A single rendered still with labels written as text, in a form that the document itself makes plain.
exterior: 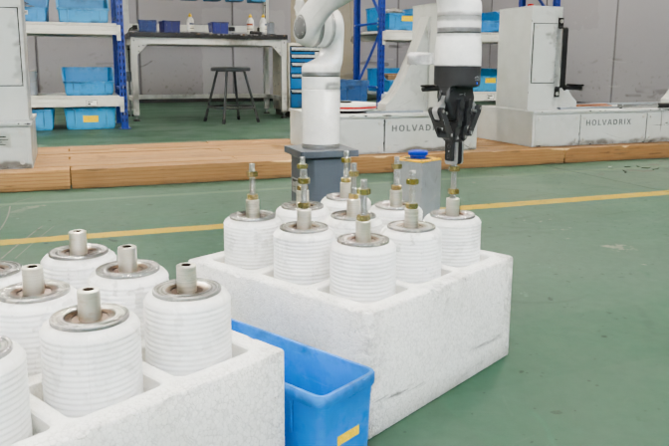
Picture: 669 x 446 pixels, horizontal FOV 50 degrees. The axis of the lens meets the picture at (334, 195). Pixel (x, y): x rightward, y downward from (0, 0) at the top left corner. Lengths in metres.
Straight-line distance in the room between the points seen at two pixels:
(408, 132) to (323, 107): 1.80
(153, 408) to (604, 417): 0.67
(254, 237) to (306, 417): 0.36
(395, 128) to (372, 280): 2.46
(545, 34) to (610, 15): 4.47
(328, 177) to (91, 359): 1.06
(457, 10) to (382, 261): 0.41
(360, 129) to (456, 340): 2.29
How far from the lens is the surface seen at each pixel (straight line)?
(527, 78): 3.88
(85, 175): 3.03
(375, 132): 3.38
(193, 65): 9.55
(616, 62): 8.23
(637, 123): 4.26
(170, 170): 3.06
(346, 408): 0.90
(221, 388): 0.78
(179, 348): 0.79
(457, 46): 1.15
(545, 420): 1.11
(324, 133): 1.68
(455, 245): 1.17
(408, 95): 3.62
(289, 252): 1.06
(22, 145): 3.10
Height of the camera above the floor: 0.50
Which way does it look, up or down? 10 degrees down
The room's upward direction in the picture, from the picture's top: straight up
